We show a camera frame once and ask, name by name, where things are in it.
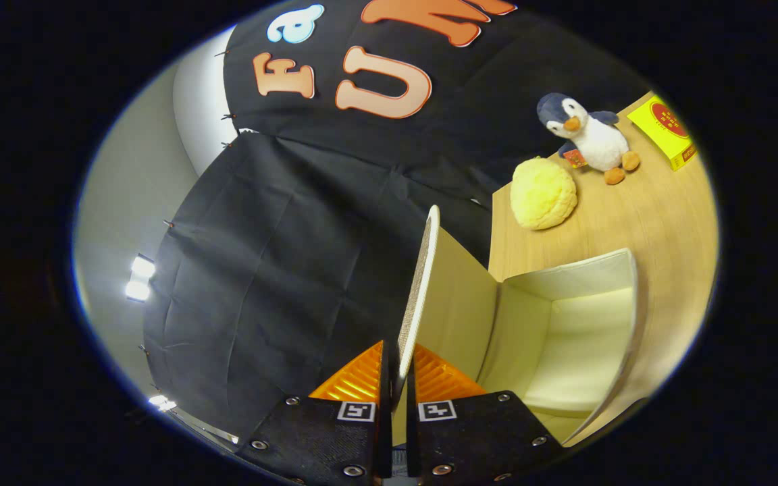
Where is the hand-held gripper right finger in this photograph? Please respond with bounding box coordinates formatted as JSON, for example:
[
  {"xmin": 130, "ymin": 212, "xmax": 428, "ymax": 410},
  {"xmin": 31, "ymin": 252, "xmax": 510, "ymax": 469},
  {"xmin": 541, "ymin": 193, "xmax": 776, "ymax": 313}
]
[{"xmin": 405, "ymin": 343, "xmax": 565, "ymax": 486}]

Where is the row of small cloth clips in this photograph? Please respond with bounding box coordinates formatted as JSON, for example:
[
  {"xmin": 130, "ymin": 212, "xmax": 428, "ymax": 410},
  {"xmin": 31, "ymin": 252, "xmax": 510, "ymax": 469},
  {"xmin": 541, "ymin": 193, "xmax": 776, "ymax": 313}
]
[{"xmin": 138, "ymin": 47, "xmax": 238, "ymax": 392}]

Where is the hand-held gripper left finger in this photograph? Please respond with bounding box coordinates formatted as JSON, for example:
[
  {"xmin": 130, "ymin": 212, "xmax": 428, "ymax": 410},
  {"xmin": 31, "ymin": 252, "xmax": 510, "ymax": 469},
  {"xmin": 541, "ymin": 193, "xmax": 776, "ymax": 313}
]
[{"xmin": 237, "ymin": 340, "xmax": 393, "ymax": 486}]

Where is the yellow fuzzy plush toy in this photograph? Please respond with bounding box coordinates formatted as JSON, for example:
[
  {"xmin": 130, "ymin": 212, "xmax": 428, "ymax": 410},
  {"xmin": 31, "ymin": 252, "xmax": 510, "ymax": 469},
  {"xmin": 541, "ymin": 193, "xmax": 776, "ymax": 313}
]
[{"xmin": 510, "ymin": 157, "xmax": 578, "ymax": 231}]

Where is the yellow box with red label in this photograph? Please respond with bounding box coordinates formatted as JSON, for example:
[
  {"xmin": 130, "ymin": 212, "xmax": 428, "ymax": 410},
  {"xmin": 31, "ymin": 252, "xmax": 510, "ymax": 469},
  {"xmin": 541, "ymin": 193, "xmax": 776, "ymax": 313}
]
[{"xmin": 627, "ymin": 94, "xmax": 698, "ymax": 172}]

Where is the beige fabric storage box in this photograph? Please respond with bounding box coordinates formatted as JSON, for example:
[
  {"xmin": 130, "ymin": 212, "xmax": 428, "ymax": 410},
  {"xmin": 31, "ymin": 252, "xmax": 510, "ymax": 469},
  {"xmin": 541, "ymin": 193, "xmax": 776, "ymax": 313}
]
[{"xmin": 389, "ymin": 205, "xmax": 641, "ymax": 450}]

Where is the penguin plush toy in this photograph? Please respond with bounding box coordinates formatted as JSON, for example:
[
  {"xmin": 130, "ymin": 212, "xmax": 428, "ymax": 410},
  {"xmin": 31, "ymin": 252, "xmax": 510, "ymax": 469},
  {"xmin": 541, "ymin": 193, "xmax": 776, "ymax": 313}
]
[{"xmin": 536, "ymin": 92, "xmax": 641, "ymax": 186}]

